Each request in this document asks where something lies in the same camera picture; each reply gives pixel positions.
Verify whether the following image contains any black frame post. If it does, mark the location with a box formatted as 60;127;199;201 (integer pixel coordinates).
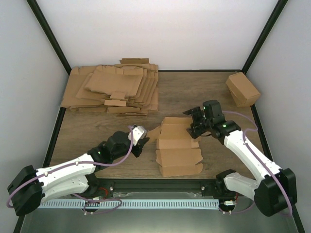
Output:
26;0;71;75
241;0;288;74

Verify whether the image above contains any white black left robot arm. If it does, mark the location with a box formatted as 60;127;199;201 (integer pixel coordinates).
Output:
6;126;149;216

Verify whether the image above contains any folded brown cardboard box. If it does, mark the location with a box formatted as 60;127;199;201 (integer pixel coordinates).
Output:
225;72;261;107

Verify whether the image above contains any stack of flat cardboard blanks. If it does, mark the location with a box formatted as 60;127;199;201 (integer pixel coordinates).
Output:
61;58;159;116

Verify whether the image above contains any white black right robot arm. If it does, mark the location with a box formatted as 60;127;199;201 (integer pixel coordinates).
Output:
183;100;297;216

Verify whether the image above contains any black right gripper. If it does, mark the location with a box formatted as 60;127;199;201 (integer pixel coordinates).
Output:
184;107;213;138

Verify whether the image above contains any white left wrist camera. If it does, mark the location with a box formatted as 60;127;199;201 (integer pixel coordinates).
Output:
132;126;147;144

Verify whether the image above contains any black right frame post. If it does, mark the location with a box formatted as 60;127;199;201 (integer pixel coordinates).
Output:
241;0;288;74

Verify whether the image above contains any light blue slotted cable duct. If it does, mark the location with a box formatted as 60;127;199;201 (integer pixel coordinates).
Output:
39;199;219;210

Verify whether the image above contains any brown cardboard box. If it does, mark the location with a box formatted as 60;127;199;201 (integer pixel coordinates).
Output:
225;72;261;107
147;117;203;177

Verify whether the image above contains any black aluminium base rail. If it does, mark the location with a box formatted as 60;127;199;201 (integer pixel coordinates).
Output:
80;179;236;199

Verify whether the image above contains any black left frame post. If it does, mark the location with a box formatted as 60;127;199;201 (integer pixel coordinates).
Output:
26;0;71;75

